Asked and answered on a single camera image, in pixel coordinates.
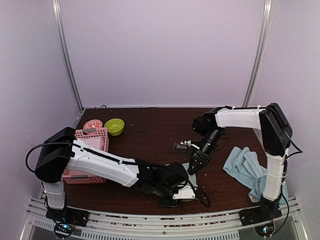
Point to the pink plastic basket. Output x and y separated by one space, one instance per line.
96 138

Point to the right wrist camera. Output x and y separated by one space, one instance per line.
186 145

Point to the green bowl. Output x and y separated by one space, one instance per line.
115 126

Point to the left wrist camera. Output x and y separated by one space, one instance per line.
185 194

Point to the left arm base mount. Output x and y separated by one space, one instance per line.
66 221

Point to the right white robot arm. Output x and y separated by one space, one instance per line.
275 135

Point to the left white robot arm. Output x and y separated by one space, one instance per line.
64 151

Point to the aluminium frame post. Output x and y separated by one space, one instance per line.
65 53
261 46

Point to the aluminium front rail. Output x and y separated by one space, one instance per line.
221 225

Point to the green towel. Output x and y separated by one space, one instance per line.
192 178

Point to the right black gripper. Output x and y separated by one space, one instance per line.
199 156

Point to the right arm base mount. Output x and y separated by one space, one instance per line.
261 218

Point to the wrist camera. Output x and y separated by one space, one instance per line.
185 194
186 145

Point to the left aluminium frame post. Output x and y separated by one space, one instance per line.
65 53

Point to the blue towel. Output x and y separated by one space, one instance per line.
264 183

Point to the red patterned bowl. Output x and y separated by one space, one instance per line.
93 124

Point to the right aluminium frame post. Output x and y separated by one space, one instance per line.
261 46

